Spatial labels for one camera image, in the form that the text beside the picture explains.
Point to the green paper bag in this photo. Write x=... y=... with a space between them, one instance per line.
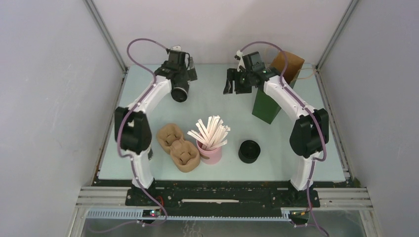
x=278 y=94

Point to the bundle of white straws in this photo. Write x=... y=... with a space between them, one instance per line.
x=212 y=135

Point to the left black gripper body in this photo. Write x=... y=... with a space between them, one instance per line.
x=188 y=75

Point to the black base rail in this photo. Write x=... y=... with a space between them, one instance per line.
x=218 y=199

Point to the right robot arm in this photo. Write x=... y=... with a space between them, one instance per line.
x=310 y=131

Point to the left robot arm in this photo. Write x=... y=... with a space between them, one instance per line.
x=132 y=130

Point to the pink straw holder cup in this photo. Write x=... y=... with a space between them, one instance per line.
x=209 y=157

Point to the black paper coffee cup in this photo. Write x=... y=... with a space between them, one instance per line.
x=179 y=92

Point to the stack of black lids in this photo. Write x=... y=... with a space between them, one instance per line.
x=249 y=151

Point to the brown cardboard cup carrier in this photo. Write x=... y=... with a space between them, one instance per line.
x=183 y=153

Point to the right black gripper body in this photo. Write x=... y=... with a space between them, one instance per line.
x=242 y=84

